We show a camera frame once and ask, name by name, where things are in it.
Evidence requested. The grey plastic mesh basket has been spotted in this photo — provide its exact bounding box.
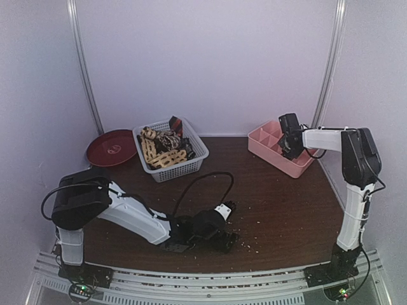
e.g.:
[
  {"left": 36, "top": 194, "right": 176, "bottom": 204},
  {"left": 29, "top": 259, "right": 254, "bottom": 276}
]
[{"left": 133, "top": 117, "right": 209, "bottom": 182}]

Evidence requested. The front aluminium rail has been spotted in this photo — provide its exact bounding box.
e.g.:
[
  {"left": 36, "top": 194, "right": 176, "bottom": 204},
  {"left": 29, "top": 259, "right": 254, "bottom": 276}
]
[{"left": 25, "top": 251, "right": 392, "bottom": 304}]

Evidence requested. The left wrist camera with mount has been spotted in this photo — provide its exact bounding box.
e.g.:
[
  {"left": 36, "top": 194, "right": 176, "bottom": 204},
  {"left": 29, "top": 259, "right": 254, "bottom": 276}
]
[{"left": 214, "top": 201, "right": 237, "bottom": 221}]

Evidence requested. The pink divided organizer box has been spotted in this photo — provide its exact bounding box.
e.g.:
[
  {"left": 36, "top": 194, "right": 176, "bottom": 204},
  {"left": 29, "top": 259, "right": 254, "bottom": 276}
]
[{"left": 247, "top": 121, "right": 314, "bottom": 179}]

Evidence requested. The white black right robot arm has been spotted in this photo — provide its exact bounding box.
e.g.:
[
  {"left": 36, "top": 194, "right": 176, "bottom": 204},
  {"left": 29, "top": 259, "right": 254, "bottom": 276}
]
[{"left": 278, "top": 113, "right": 382, "bottom": 252}]

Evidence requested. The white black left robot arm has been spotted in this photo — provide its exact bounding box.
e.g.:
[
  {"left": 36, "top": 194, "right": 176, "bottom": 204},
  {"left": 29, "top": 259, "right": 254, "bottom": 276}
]
[{"left": 41, "top": 168, "right": 239, "bottom": 282}]

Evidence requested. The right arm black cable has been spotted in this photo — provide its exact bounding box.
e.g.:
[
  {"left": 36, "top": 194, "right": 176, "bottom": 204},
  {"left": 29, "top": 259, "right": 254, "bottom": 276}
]
[{"left": 359, "top": 177, "right": 387, "bottom": 255}]

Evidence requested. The brown cream patterned tie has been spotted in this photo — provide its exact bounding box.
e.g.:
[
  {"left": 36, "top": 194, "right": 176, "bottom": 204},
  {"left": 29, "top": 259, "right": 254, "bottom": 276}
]
[{"left": 155, "top": 130, "right": 181, "bottom": 151}]

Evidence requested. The red black striped tie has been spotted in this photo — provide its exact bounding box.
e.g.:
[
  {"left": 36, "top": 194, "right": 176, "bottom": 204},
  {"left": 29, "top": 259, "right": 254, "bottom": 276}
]
[{"left": 169, "top": 116, "right": 183, "bottom": 138}]

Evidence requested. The dark red round plate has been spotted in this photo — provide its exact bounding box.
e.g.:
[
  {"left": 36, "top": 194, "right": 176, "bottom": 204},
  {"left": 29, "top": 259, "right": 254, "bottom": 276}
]
[{"left": 86, "top": 129, "right": 137, "bottom": 167}]

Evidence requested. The right aluminium frame post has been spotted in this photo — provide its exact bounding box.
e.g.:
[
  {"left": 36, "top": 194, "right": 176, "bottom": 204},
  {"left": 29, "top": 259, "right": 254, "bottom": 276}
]
[{"left": 311, "top": 0, "right": 347, "bottom": 128}]

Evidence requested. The aluminium frame post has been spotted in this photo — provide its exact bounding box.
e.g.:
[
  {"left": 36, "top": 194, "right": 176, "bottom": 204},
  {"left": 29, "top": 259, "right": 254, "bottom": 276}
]
[
  {"left": 66, "top": 0, "right": 104, "bottom": 135},
  {"left": 311, "top": 0, "right": 347, "bottom": 128}
]

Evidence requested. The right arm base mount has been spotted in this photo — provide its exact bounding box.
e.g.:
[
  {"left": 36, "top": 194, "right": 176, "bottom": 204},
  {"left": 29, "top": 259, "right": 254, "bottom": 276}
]
[{"left": 303, "top": 247, "right": 361, "bottom": 288}]

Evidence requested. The yellow insect patterned tie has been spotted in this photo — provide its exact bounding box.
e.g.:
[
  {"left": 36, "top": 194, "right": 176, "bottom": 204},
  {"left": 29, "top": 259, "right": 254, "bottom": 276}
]
[{"left": 137, "top": 126, "right": 188, "bottom": 170}]

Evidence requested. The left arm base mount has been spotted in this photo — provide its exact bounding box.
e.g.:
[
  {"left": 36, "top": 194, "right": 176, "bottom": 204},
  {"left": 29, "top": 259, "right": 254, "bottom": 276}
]
[{"left": 55, "top": 254, "right": 114, "bottom": 304}]

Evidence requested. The left aluminium frame post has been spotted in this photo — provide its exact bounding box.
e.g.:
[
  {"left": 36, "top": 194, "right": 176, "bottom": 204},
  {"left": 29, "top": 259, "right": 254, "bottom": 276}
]
[{"left": 66, "top": 0, "right": 104, "bottom": 135}]

